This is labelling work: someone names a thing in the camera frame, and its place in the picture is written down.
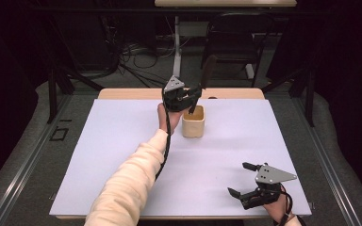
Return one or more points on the white table mat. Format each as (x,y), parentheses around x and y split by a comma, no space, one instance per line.
(217,163)

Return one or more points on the metal floor rail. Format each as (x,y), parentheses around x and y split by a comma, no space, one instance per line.
(326,163)
(28,163)

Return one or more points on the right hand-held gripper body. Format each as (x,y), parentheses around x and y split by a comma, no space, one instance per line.
(268,179)

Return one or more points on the person's right hand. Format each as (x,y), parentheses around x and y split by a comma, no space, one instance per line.
(276,209)

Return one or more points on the wooden table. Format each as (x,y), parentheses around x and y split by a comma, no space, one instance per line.
(132,93)

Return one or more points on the beige square cup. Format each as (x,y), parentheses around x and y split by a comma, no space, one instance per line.
(193,127)

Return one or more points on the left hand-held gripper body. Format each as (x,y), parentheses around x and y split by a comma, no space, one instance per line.
(176,99)

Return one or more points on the person's left hand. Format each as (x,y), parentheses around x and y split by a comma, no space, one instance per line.
(169,121)

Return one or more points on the black folding chair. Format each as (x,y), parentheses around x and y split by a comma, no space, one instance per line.
(232,47)

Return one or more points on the black metal stand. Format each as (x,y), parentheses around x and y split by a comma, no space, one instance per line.
(52,94)
(309,100)

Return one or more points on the white-legged table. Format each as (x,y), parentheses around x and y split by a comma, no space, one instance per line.
(176,56)

